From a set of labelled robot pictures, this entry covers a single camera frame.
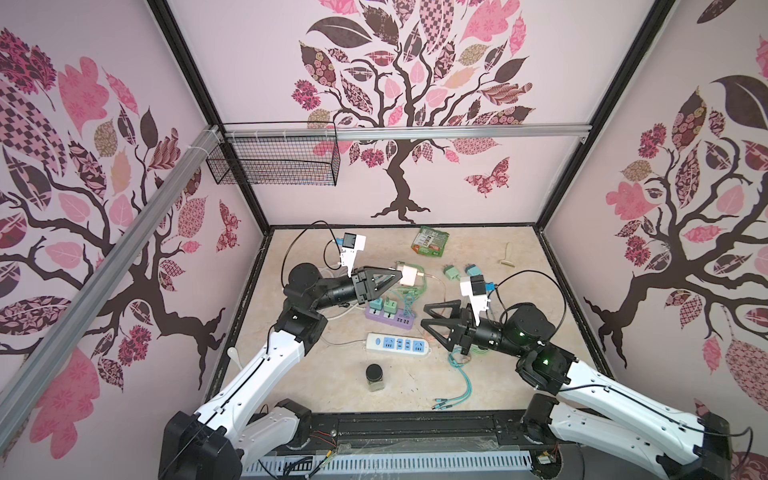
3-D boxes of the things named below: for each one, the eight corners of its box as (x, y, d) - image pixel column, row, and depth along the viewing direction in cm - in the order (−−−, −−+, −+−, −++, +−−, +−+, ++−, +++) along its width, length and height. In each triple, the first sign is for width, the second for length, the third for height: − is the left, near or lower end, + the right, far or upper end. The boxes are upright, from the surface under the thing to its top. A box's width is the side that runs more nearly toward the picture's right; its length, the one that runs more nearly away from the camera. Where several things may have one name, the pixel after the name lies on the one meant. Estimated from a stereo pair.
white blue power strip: (366, 355, 88) (365, 351, 86) (367, 336, 92) (366, 332, 90) (429, 355, 88) (430, 351, 86) (427, 336, 92) (428, 332, 90)
